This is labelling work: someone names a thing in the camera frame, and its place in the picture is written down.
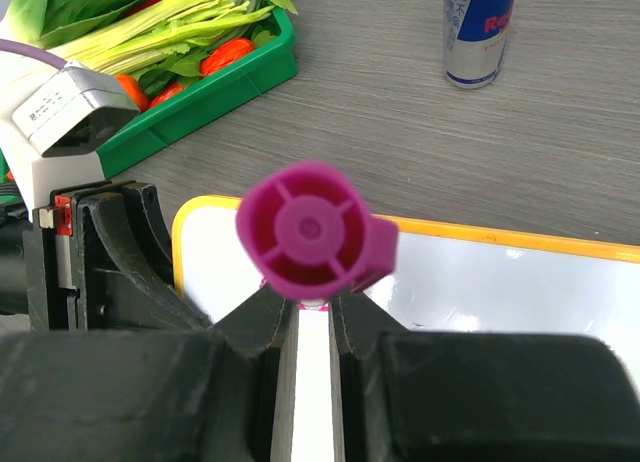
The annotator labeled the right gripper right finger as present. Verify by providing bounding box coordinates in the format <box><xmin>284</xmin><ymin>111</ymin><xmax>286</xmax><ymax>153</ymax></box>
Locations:
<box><xmin>330</xmin><ymin>292</ymin><xmax>639</xmax><ymax>461</ymax></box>

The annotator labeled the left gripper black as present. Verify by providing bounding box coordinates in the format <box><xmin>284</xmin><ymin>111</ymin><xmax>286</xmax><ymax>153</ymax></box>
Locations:
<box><xmin>1</xmin><ymin>182</ymin><xmax>212</xmax><ymax>330</ymax></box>

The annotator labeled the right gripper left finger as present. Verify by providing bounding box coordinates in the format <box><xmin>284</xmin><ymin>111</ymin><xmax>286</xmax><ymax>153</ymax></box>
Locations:
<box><xmin>1</xmin><ymin>288</ymin><xmax>298</xmax><ymax>461</ymax></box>

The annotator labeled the whiteboard with orange frame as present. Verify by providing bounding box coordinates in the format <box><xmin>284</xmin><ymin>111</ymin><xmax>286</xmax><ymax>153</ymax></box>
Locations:
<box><xmin>170</xmin><ymin>194</ymin><xmax>640</xmax><ymax>462</ymax></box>

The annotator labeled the white marker with magenta cap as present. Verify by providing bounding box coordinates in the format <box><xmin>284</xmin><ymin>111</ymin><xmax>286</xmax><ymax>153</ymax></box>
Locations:
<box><xmin>236</xmin><ymin>161</ymin><xmax>399</xmax><ymax>301</ymax></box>

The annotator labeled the orange carrot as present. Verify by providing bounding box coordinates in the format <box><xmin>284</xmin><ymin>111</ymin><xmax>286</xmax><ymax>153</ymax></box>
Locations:
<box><xmin>116</xmin><ymin>74</ymin><xmax>150</xmax><ymax>112</ymax></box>

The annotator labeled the red tomato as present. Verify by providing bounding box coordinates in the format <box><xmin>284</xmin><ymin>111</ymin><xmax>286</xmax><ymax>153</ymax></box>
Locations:
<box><xmin>200</xmin><ymin>37</ymin><xmax>256</xmax><ymax>78</ymax></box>

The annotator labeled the bok choy right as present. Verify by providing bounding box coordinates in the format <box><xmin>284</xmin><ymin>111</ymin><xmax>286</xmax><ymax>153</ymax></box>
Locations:
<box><xmin>52</xmin><ymin>0</ymin><xmax>297</xmax><ymax>75</ymax></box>

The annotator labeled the bok choy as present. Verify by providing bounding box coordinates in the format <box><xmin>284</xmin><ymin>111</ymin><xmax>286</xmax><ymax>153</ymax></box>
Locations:
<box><xmin>1</xmin><ymin>0</ymin><xmax>144</xmax><ymax>49</ymax></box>
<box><xmin>52</xmin><ymin>0</ymin><xmax>297</xmax><ymax>75</ymax></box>

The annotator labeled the green plastic basket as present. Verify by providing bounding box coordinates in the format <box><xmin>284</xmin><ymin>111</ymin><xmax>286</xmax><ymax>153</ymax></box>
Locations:
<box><xmin>0</xmin><ymin>4</ymin><xmax>299</xmax><ymax>181</ymax></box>

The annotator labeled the bok choy left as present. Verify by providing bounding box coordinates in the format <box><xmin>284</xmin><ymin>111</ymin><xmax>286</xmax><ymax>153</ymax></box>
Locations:
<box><xmin>1</xmin><ymin>0</ymin><xmax>144</xmax><ymax>49</ymax></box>

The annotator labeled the silver blue drink can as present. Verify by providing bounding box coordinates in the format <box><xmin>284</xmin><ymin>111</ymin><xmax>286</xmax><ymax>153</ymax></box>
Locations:
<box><xmin>443</xmin><ymin>0</ymin><xmax>515</xmax><ymax>89</ymax></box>

